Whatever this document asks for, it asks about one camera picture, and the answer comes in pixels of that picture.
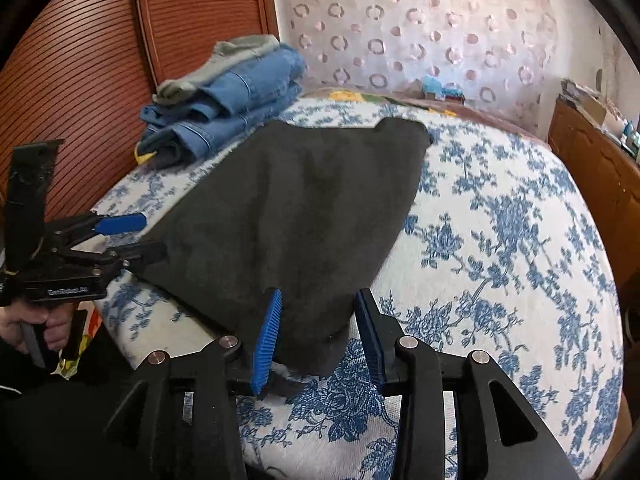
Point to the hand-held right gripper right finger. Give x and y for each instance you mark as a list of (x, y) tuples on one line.
[(372, 340)]

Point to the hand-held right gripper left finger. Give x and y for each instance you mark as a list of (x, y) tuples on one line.
[(267, 340)]

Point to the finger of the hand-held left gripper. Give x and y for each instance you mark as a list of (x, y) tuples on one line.
[(140, 254), (122, 222)]

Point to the black pants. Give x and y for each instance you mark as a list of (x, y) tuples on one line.
[(290, 220)]

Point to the folded grey pants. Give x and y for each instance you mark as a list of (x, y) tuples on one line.
[(225, 60)]

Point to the person's left hand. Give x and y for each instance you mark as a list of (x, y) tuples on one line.
[(15, 322)]

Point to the yellow cloth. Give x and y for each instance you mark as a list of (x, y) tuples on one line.
[(144, 156)]

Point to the folded blue jeans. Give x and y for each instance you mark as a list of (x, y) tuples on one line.
[(260, 77), (210, 130)]

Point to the brown slatted wooden wardrobe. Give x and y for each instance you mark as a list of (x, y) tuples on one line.
[(90, 85)]

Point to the blue floral bed sheet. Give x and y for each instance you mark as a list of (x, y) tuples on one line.
[(500, 270)]

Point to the person's dark clothing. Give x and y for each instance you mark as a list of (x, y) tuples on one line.
[(50, 435)]

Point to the colourful floral blanket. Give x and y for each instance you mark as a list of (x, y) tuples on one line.
[(450, 107)]

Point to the small cardboard box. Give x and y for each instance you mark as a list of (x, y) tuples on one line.
[(447, 95)]

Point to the brown wooden cabinet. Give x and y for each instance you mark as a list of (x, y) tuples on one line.
[(600, 180)]

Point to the circle patterned sheer curtain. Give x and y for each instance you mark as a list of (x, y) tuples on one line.
[(415, 25)]

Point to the pile of papers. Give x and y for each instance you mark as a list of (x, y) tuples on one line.
[(575, 92)]

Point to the open cardboard box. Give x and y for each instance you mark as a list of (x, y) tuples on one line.
[(602, 112)]

